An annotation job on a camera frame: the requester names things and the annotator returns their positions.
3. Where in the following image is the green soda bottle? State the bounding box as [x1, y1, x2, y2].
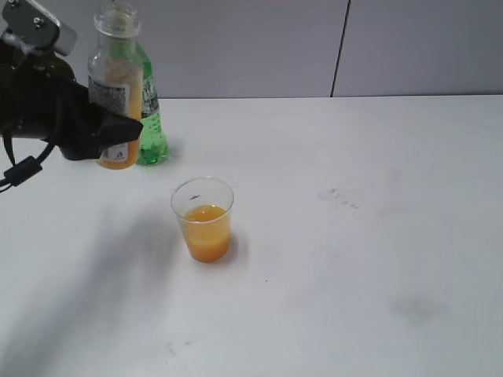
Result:
[136, 42, 169, 166]

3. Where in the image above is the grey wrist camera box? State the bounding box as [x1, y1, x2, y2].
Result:
[2, 0, 77, 57]

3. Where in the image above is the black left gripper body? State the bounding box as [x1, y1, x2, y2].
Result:
[1, 41, 79, 139]

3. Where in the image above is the orange juice bottle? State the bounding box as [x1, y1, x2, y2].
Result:
[86, 0, 145, 170]

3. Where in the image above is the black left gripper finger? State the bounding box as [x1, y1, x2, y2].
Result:
[57, 82, 142, 160]

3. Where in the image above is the black cable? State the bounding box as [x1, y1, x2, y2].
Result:
[0, 129, 56, 194]

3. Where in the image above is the transparent plastic cup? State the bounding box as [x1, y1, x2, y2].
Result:
[171, 176, 235, 263]

